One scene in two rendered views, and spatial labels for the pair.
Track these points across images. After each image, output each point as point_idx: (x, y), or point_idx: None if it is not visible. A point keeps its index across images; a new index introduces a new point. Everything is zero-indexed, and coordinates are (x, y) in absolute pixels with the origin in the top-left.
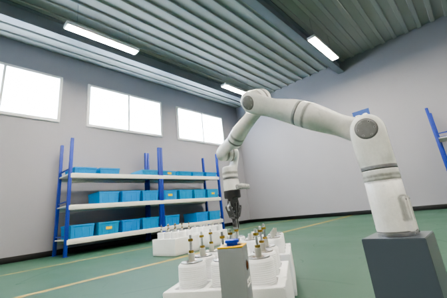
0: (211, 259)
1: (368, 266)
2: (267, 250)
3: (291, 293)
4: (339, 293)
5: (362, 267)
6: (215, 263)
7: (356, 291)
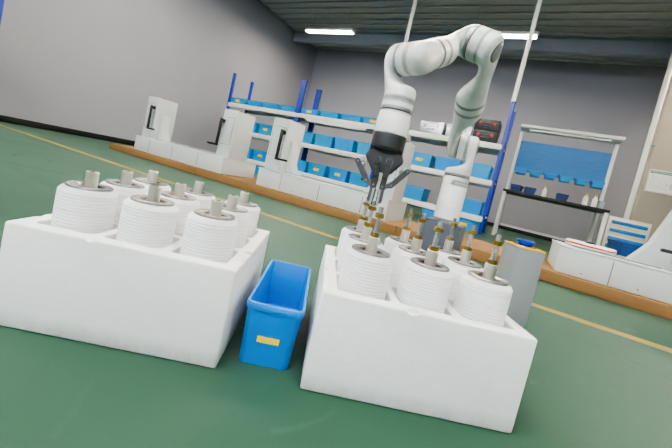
0: None
1: (456, 245)
2: (398, 238)
3: None
4: (262, 271)
5: None
6: (483, 269)
7: (263, 264)
